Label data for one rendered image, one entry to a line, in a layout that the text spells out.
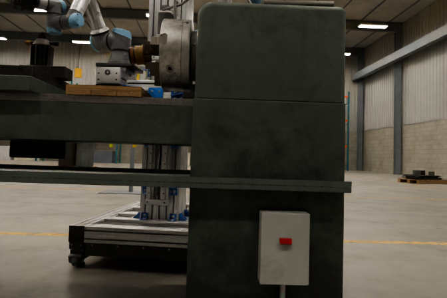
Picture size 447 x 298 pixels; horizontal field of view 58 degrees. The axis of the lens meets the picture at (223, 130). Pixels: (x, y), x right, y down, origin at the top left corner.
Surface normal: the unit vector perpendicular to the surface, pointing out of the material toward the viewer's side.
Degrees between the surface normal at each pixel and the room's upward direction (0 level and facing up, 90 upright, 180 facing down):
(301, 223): 90
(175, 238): 90
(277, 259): 90
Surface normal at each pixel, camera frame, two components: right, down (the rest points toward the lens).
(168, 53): 0.01, 0.14
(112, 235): -0.09, -0.07
